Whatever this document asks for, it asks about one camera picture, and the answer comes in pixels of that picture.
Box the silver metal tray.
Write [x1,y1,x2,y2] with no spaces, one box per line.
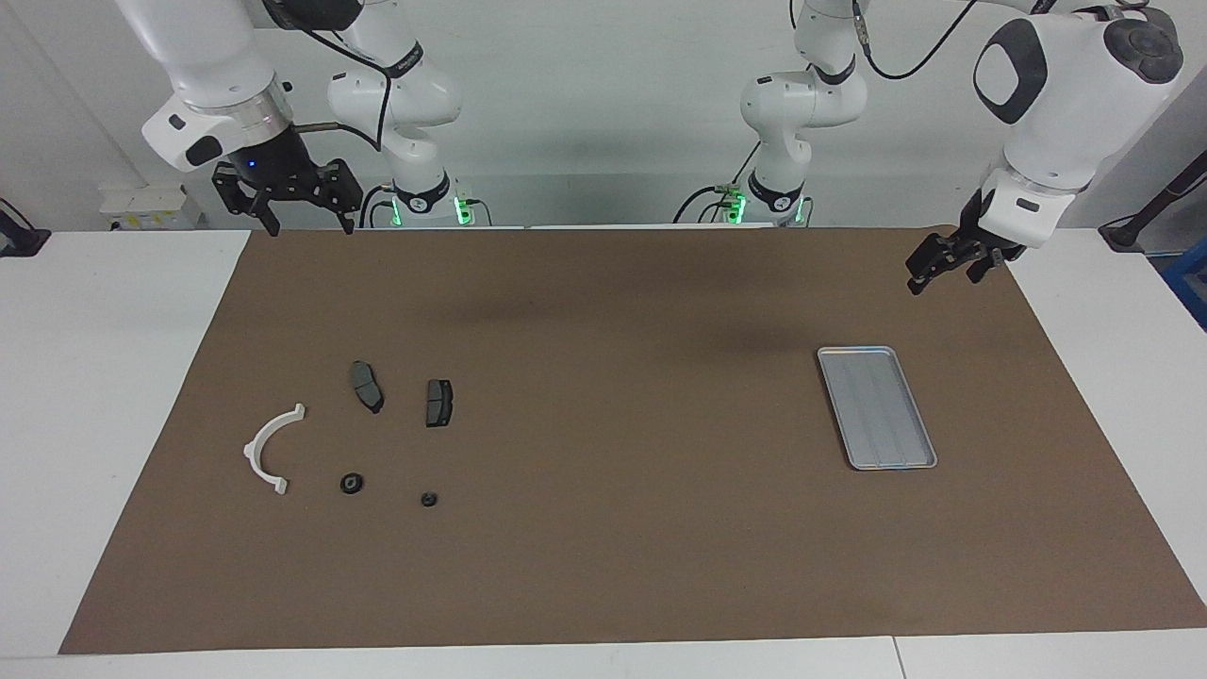
[817,346,938,471]

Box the white power strip box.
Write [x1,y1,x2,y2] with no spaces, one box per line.
[99,184,204,231]

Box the long curved grey brake pad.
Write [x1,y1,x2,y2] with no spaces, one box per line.
[350,361,385,414]

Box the black angled stand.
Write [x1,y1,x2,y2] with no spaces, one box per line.
[1099,151,1207,252]

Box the blue box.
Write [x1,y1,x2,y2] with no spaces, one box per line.
[1162,236,1207,331]

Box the brown table mat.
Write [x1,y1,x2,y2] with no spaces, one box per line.
[58,226,1207,654]

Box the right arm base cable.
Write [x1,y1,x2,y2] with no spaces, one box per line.
[361,184,399,229]

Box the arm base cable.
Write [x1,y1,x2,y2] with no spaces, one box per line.
[361,184,399,229]
[672,141,761,225]

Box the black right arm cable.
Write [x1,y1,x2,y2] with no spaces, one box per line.
[264,0,389,154]

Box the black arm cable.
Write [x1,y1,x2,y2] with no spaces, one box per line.
[264,0,389,154]
[853,0,982,82]

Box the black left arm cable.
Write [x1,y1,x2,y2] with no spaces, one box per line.
[853,0,982,82]

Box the white curved plastic bracket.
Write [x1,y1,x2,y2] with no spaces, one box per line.
[243,404,306,495]

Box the left arm base cable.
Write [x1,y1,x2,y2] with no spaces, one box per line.
[672,141,761,225]

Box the black clamp mount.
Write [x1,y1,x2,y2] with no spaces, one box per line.
[0,198,51,257]

